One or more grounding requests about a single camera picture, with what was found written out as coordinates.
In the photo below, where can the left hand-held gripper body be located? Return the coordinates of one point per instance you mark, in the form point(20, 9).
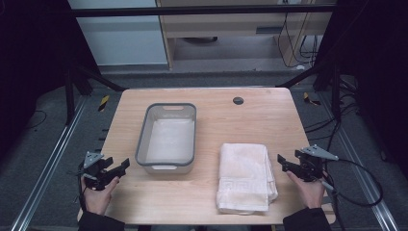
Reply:
point(96, 173)

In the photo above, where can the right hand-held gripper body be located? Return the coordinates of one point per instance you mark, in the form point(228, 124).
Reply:
point(311, 166)

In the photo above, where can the person's left hand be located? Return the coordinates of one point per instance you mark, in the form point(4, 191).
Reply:
point(96, 199)

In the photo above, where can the person's right hand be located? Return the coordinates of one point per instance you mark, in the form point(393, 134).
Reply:
point(309, 192)

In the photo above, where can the folded white towel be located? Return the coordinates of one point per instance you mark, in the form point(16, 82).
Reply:
point(243, 176)

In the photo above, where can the black and yellow floor tape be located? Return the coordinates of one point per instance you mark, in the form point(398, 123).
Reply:
point(103, 103)
point(310, 98)

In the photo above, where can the white basin with grey rim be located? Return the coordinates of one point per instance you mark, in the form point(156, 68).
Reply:
point(170, 141)

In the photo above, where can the black metal stand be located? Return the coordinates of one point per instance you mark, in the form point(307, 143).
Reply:
point(335, 93)
point(69, 96)

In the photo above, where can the black curtain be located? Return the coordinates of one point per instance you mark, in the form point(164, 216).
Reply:
point(378, 80)
point(29, 64)

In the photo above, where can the white cabinet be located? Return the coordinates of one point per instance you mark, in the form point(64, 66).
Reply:
point(122, 41)

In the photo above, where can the light wooden desk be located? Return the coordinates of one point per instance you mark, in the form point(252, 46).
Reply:
point(224, 25)

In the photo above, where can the metal floor rail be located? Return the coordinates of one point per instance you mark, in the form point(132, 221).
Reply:
point(362, 173)
point(45, 166)

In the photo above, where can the black horizontal frame bar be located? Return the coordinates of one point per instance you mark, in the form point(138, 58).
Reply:
point(192, 10)

